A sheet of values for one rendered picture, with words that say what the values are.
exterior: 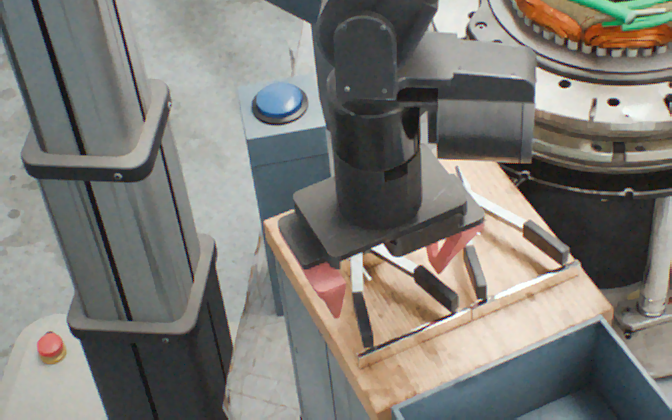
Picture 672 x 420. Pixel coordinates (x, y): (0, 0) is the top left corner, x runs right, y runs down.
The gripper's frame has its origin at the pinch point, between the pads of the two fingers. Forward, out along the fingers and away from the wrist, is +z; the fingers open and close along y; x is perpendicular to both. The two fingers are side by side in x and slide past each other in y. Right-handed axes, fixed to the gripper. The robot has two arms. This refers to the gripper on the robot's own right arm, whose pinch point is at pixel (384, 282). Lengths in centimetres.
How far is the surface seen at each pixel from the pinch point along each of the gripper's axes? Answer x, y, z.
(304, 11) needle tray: 36.8, 10.4, 6.0
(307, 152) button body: 22.5, 3.7, 8.8
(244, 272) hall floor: 93, 16, 110
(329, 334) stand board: -0.4, -4.8, 2.6
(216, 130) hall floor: 130, 25, 110
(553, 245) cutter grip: -3.3, 12.0, -0.6
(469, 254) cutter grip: -1.1, 6.4, -0.6
